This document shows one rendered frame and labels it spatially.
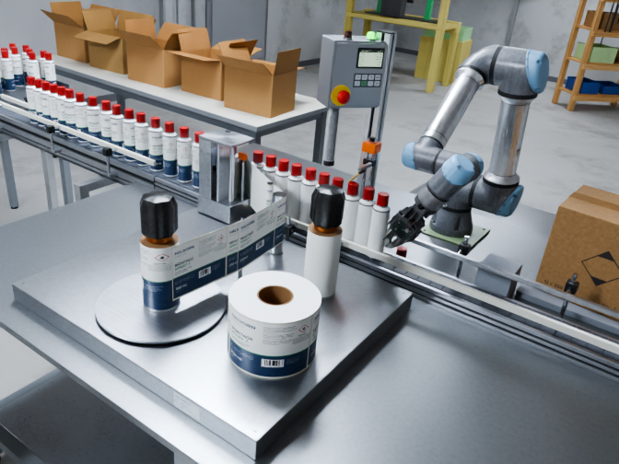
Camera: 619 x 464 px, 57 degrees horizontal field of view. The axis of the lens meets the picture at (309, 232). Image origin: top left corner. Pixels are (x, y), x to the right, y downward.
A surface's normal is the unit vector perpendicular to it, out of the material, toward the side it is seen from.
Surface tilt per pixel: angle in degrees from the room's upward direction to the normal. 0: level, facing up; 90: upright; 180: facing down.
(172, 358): 0
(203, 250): 90
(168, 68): 91
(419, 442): 0
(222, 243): 90
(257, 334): 90
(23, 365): 0
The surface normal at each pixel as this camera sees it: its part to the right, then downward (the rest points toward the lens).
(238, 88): -0.50, 0.36
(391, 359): 0.08, -0.89
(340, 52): 0.34, 0.45
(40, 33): 0.81, 0.32
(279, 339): 0.13, 0.46
